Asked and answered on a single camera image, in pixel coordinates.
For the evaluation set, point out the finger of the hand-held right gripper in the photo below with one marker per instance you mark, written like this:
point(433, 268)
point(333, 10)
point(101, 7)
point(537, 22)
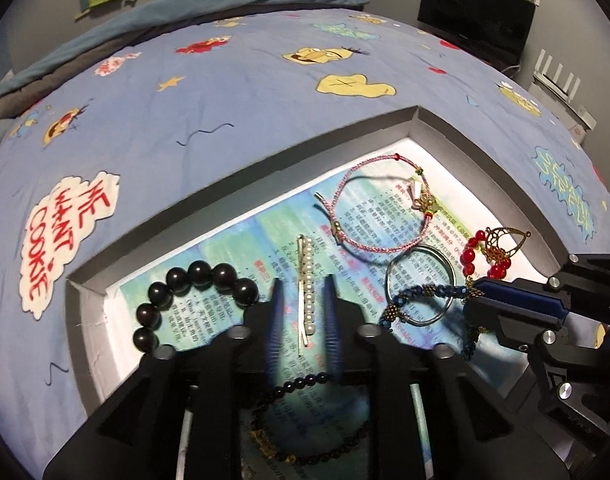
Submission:
point(515, 327)
point(525, 300)

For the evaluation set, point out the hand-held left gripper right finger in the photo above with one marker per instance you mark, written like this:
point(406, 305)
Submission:
point(330, 330)

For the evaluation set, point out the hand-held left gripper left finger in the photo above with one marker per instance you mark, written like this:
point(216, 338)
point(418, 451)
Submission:
point(276, 330)

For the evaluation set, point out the straight pearl hair clip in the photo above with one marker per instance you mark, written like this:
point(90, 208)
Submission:
point(307, 280)

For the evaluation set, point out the silver bangle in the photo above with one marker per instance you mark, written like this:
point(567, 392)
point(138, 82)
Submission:
point(387, 280)

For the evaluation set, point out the shallow grey cardboard box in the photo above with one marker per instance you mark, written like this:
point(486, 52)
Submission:
point(285, 160)

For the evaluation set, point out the printed paper sheet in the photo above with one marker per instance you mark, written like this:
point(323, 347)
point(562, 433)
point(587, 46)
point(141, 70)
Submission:
point(235, 240)

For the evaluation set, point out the white appliance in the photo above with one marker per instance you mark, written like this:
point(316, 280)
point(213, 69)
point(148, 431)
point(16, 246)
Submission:
point(575, 112)

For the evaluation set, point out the black television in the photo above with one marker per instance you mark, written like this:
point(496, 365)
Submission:
point(475, 5)

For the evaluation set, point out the blue duvet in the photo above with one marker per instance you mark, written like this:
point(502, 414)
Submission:
point(235, 5)

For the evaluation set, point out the grey blanket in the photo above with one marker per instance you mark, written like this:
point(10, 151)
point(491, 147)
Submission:
point(20, 100)

